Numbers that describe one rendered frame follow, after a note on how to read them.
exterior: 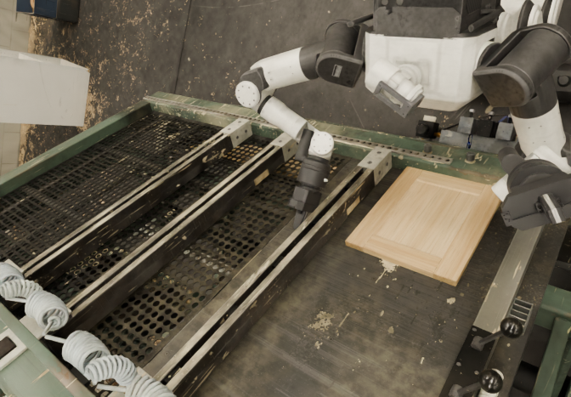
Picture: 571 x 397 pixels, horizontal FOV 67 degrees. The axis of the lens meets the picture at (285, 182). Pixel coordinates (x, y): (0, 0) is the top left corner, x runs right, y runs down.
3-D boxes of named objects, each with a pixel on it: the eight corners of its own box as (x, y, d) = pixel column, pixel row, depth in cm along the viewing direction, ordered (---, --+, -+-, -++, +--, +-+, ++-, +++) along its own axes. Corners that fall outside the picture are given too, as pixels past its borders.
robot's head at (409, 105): (400, 62, 92) (381, 76, 88) (432, 86, 90) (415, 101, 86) (388, 84, 97) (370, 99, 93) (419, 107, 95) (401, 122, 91)
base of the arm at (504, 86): (519, 60, 98) (511, 17, 91) (578, 70, 88) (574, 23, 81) (476, 104, 96) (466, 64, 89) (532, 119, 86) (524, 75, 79)
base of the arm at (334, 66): (330, 52, 123) (324, 17, 114) (375, 51, 119) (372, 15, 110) (319, 89, 116) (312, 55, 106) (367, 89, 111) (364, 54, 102)
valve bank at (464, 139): (583, 125, 142) (579, 121, 123) (571, 167, 145) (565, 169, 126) (434, 104, 171) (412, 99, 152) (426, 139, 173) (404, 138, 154)
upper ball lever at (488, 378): (465, 393, 81) (511, 377, 71) (458, 411, 79) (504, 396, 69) (448, 379, 82) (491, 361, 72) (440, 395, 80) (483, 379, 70)
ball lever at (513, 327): (485, 344, 88) (530, 324, 78) (479, 359, 86) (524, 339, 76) (470, 332, 89) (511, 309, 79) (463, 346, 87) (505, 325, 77)
